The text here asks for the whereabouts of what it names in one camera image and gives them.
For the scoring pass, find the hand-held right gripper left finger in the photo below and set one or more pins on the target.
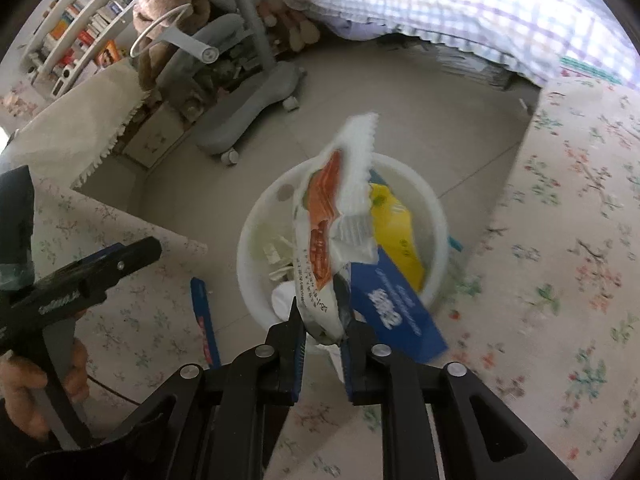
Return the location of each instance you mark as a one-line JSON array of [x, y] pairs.
[[297, 360]]

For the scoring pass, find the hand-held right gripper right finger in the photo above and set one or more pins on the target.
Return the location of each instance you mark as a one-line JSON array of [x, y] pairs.
[[351, 365]]

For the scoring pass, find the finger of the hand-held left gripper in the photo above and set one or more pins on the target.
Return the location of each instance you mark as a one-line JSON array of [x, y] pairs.
[[130, 260]]

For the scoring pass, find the blue cardboard box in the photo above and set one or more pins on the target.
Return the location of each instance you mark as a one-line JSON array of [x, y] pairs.
[[395, 305]]

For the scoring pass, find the orange white snack wrapper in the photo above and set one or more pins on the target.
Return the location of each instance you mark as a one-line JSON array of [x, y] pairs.
[[320, 230]]

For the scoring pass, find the yellow packet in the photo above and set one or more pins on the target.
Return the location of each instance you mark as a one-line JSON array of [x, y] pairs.
[[395, 230]]

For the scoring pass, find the white plastic bin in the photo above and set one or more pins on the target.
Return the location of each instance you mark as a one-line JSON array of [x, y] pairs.
[[270, 210]]

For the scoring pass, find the person's left hand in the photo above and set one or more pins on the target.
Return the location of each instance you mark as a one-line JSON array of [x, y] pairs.
[[20, 390]]

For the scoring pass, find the white tissue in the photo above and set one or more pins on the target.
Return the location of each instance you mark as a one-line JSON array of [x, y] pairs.
[[285, 297]]

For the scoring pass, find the slim blue box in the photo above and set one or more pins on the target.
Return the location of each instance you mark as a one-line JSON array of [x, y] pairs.
[[205, 315]]

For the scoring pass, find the white crumpled paper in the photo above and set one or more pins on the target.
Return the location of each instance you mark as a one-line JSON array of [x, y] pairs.
[[276, 255]]

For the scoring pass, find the beige cabinet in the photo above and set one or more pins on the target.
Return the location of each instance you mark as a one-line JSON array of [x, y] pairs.
[[155, 137]]

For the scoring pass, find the beige fringed cloth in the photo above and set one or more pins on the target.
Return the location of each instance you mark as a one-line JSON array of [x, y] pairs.
[[75, 120]]

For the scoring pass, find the grey chair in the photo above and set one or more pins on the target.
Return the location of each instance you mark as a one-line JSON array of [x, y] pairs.
[[250, 95]]

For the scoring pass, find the row of books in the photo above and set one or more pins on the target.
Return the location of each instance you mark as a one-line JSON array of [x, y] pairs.
[[80, 25]]

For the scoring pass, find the floral bed sheet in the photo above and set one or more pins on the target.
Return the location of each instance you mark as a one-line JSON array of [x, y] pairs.
[[575, 260]]

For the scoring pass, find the lilac pillow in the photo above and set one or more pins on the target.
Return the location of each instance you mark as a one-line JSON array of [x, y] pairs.
[[360, 30]]

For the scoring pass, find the plaid quilt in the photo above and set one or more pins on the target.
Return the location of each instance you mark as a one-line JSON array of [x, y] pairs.
[[475, 15]]

